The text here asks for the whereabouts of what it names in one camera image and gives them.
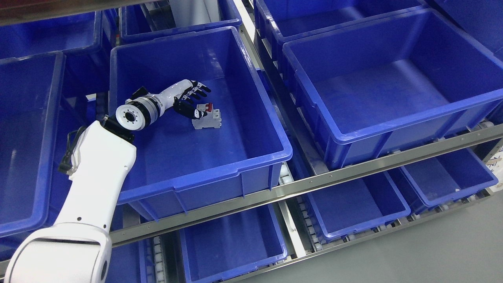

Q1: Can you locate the lower centre blue bin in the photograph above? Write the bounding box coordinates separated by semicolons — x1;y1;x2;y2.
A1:
179;205;288;283

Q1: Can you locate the grey red circuit breaker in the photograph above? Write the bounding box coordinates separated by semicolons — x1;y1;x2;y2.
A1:
192;103;222;130

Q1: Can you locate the left blue storage bin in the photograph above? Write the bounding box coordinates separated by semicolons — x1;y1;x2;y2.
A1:
0;51;65;237

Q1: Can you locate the metal shelf rack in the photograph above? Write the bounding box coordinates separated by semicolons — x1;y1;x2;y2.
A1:
0;0;503;283

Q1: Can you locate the right blue storage bin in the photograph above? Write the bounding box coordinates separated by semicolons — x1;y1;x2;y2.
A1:
283;9;503;170

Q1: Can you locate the upper right blue bin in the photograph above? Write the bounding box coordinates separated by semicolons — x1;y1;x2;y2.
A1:
253;0;426;64

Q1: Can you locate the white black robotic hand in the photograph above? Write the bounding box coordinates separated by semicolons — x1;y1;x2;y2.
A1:
152;79;211;120

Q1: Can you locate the centre blue storage bin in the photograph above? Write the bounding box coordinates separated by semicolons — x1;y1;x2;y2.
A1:
108;26;293;221

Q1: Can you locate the far right lower bin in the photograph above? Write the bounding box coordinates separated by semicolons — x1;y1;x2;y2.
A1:
388;148;498;214

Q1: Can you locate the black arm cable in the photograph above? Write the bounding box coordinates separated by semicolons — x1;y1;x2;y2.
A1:
58;126;88;175

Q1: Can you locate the blue storage bin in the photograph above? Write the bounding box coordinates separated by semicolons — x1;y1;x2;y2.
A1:
108;26;293;221
0;51;65;237
283;9;503;170

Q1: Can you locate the lower right blue bin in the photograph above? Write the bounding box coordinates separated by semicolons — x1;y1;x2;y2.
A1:
302;171;411;244

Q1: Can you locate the upper left blue bin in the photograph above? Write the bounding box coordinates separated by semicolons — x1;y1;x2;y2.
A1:
0;11;103;59

